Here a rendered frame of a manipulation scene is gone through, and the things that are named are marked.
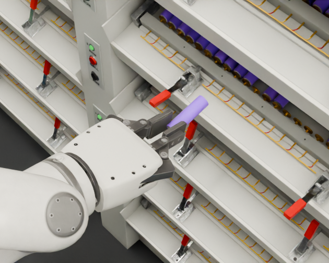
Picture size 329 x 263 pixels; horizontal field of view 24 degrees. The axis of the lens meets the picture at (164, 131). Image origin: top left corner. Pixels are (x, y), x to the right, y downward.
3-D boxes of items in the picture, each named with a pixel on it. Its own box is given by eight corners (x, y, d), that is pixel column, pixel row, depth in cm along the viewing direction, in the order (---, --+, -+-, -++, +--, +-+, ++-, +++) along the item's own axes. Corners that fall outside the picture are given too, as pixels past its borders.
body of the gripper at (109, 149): (41, 180, 95) (107, 143, 102) (94, 232, 91) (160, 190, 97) (45, 138, 90) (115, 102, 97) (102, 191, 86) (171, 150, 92)
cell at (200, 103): (202, 103, 104) (169, 134, 102) (197, 93, 103) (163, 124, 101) (210, 106, 103) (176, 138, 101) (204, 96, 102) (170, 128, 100)
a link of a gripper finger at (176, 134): (143, 157, 98) (178, 135, 102) (160, 172, 97) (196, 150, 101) (147, 140, 96) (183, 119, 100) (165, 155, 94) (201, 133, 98)
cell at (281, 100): (310, 81, 115) (281, 111, 114) (301, 75, 116) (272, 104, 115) (310, 75, 114) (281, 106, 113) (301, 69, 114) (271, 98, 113)
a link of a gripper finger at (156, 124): (117, 134, 100) (153, 115, 104) (134, 148, 99) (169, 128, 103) (120, 117, 98) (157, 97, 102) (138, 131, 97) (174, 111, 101)
